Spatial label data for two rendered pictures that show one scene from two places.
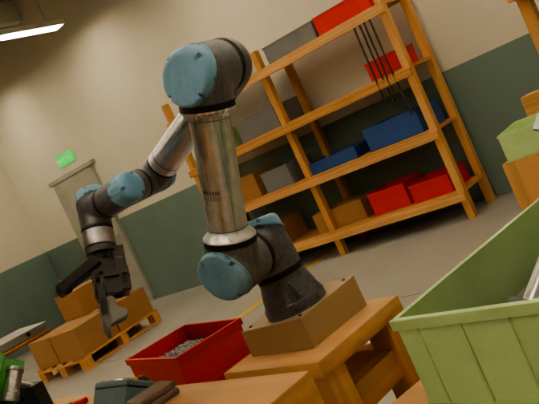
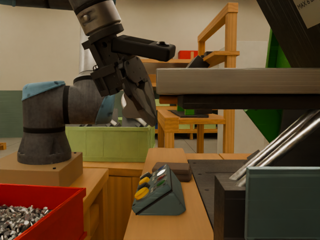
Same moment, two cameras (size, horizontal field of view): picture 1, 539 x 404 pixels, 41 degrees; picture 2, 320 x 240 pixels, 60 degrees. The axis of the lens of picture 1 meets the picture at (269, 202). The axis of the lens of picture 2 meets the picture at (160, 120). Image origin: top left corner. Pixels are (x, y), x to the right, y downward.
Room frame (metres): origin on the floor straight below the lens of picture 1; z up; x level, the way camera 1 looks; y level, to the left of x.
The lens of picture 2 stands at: (2.02, 0.87, 1.11)
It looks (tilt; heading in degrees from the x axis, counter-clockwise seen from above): 5 degrees down; 225
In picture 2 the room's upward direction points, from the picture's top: straight up
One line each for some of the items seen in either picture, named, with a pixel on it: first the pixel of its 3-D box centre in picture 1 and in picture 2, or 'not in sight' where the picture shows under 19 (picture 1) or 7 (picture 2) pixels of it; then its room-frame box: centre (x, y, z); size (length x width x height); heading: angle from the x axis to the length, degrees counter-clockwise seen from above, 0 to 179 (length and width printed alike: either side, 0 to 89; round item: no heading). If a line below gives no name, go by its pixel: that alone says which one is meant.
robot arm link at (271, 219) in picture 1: (263, 244); (46, 103); (1.67, 0.05, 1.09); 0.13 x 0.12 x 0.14; 146
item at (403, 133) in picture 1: (310, 148); not in sight; (7.33, -0.60, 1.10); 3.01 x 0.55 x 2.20; 48
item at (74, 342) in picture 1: (89, 321); not in sight; (7.94, 2.35, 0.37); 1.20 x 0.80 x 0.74; 146
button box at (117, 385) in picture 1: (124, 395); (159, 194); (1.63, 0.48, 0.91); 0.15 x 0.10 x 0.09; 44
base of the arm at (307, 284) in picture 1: (287, 287); (45, 142); (1.67, 0.04, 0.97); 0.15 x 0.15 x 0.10
